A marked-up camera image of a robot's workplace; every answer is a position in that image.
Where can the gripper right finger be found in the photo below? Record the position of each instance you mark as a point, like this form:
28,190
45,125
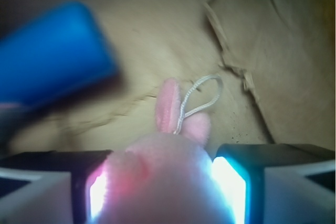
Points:
277,183

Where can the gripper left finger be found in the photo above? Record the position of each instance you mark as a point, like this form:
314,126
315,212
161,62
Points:
53,187

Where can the pink plush bunny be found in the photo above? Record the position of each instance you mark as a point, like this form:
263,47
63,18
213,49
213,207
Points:
165,176

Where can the brown paper lined bin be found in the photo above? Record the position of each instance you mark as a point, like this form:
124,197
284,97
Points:
275,57

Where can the blue plastic bowling pin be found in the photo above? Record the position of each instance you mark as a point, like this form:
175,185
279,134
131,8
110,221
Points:
54,55

